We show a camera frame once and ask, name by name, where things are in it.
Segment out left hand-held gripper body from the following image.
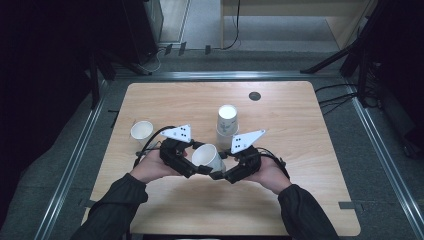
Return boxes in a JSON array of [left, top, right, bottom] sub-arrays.
[[159, 124, 193, 176]]

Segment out stack of white paper cups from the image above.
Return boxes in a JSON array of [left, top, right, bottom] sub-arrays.
[[215, 104, 240, 151]]

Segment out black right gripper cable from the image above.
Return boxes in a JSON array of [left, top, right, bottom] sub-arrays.
[[256, 146, 290, 179]]

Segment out black floor cables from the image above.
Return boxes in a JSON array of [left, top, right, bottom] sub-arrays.
[[314, 83, 381, 116]]

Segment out black hanging cable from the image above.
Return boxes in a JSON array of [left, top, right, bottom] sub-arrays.
[[221, 0, 242, 51]]

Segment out light wooden furniture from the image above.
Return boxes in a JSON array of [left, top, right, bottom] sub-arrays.
[[219, 0, 378, 51]]

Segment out black metal stand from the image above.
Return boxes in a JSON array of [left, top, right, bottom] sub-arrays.
[[88, 49, 154, 109]]

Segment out white floor cable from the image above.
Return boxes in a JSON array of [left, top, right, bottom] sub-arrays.
[[144, 46, 164, 73]]

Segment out grey floor tape piece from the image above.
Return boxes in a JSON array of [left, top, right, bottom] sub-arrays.
[[338, 200, 364, 212], [79, 198, 98, 210]]

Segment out person's right hand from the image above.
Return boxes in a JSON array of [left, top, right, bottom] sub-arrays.
[[246, 157, 293, 196]]

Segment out black cabinet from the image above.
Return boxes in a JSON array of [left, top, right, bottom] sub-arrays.
[[121, 0, 164, 64]]

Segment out person's left hand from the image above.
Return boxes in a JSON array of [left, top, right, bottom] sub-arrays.
[[129, 148, 181, 184]]

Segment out metal floor rail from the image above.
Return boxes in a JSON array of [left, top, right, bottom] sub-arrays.
[[113, 70, 341, 82], [33, 79, 109, 240], [343, 79, 424, 239]]

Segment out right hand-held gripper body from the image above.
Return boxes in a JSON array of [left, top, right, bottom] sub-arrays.
[[230, 129, 267, 181]]

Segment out black tripod stand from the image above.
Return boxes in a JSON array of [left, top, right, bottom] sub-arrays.
[[299, 0, 383, 108]]

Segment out white printed paper cup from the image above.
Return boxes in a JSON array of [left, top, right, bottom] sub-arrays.
[[191, 143, 227, 174], [130, 120, 155, 148]]

